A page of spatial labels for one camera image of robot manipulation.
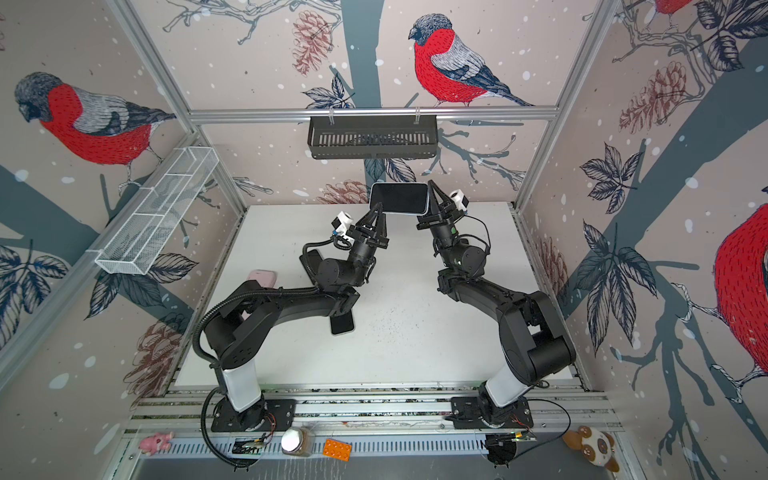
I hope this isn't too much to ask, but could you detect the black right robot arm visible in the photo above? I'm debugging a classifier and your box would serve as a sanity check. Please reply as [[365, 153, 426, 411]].
[[417, 180, 576, 425]]

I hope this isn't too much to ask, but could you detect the black wire wall basket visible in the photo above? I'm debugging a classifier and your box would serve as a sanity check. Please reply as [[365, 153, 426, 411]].
[[307, 115, 439, 160]]

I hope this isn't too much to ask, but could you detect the clear jar white lid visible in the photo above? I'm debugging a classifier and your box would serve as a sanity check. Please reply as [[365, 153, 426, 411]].
[[280, 427, 314, 457]]

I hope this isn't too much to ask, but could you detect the black phone far left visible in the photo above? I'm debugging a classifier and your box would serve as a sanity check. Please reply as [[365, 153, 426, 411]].
[[299, 249, 323, 285]]

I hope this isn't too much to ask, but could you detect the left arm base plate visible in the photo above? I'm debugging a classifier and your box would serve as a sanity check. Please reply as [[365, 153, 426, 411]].
[[212, 398, 297, 433]]

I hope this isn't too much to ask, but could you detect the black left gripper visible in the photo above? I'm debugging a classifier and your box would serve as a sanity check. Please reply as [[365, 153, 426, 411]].
[[342, 208, 387, 293]]

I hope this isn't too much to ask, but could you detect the pink phone case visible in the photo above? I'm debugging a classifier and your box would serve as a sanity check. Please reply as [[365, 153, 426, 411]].
[[247, 269, 277, 288]]

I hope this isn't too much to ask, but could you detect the white mesh wall basket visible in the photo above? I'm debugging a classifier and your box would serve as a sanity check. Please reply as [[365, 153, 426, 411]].
[[95, 146, 219, 275]]

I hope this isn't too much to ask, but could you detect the black phone centre table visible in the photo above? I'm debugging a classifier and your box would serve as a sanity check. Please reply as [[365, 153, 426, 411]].
[[329, 311, 355, 336]]

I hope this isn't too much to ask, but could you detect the pink pig toy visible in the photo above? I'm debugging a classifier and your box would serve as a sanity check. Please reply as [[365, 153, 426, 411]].
[[139, 432, 174, 456]]

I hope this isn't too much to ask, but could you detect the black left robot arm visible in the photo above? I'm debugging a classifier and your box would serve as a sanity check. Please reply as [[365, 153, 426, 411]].
[[192, 203, 389, 414]]

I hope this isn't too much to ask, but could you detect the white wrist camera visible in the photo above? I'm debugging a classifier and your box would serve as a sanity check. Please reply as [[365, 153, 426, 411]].
[[449, 189, 469, 214], [331, 211, 353, 251]]

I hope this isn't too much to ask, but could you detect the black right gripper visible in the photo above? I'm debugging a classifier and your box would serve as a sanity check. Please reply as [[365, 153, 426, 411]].
[[420, 188, 469, 274]]

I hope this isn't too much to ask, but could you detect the orange toy brick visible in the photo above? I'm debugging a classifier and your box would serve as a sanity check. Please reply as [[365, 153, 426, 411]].
[[322, 438, 353, 462]]

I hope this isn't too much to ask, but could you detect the large phone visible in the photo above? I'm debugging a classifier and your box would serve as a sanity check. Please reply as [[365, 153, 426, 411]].
[[369, 182, 430, 216]]

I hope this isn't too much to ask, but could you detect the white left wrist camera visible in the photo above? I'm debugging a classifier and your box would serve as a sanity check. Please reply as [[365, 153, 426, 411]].
[[331, 211, 353, 251]]

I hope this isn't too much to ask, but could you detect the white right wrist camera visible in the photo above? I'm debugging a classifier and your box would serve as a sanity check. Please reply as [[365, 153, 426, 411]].
[[449, 189, 469, 214]]

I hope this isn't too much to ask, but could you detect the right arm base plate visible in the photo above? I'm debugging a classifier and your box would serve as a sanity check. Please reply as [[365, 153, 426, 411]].
[[445, 396, 533, 430]]

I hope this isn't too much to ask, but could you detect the brown white plush toy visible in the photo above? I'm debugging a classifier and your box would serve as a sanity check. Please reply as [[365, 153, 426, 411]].
[[562, 425, 620, 473]]

